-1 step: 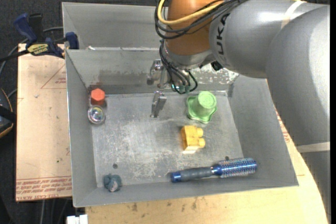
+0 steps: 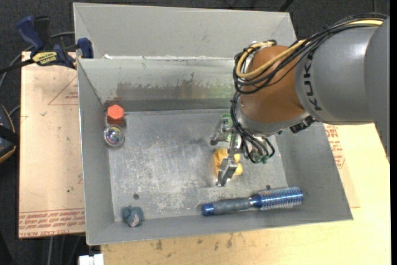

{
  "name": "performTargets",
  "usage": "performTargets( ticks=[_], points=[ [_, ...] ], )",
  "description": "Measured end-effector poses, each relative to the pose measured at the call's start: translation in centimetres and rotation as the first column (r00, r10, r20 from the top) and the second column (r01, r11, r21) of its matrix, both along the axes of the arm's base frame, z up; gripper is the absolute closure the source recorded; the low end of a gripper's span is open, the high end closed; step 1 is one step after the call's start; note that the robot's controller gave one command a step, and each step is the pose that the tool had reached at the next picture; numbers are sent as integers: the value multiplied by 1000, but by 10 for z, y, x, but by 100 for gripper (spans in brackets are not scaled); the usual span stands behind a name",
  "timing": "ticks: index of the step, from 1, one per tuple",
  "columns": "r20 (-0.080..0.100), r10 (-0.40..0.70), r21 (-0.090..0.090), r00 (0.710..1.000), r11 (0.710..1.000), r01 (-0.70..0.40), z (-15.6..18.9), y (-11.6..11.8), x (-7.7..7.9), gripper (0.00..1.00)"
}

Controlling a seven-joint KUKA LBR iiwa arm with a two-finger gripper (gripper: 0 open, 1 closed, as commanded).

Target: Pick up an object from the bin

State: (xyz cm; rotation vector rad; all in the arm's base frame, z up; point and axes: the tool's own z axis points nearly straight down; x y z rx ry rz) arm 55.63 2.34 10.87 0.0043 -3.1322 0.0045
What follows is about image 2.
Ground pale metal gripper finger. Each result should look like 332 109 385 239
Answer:
216 157 238 188
210 122 232 146

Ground yellow toy food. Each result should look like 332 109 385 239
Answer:
212 148 244 179

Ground blue round hairbrush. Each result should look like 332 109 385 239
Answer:
200 186 305 217

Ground grey metal bin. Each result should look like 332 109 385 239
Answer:
73 2 354 246

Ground grey-blue small soft toy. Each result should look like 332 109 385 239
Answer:
121 205 145 228

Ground orange-red hexagonal block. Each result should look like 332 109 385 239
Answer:
106 104 126 126

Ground black cylinder on white bracket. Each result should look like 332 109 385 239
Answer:
288 116 319 135

